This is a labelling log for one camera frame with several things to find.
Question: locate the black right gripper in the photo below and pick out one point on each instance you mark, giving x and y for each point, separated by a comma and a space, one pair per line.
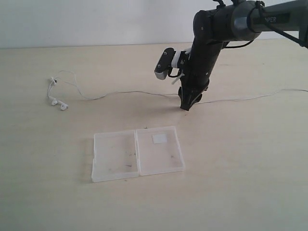
197, 71

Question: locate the white wired earphones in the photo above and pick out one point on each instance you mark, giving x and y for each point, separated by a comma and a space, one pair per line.
54, 80

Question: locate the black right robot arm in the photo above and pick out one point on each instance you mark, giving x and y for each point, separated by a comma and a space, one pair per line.
244, 20

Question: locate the clear plastic hinged case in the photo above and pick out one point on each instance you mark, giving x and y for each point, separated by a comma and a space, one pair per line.
134, 153

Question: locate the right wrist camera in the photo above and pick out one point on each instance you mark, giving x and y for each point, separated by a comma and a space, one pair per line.
172, 64

